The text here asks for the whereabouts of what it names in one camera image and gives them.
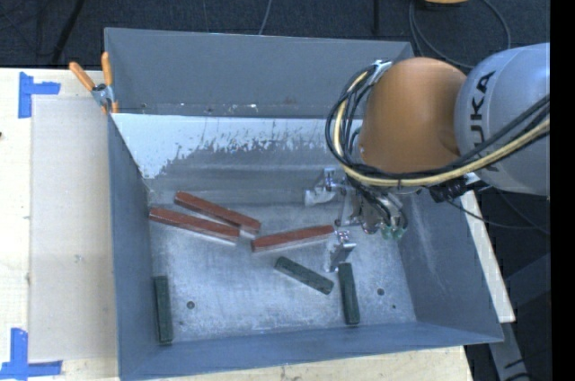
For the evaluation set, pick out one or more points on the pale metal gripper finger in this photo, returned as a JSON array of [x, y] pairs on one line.
[[340, 251], [321, 191]]

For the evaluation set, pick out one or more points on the dark green flat block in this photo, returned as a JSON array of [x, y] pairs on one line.
[[349, 294], [305, 276], [163, 309]]

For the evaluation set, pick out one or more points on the red-brown flat block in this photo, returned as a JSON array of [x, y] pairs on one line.
[[215, 210], [292, 237], [193, 224]]

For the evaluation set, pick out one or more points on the grey metal bin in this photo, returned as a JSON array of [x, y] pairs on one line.
[[251, 303]]

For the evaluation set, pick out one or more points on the pale wood flat board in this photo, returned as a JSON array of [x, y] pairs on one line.
[[72, 226]]

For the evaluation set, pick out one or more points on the black cylinder on white bracket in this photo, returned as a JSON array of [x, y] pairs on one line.
[[451, 188]]

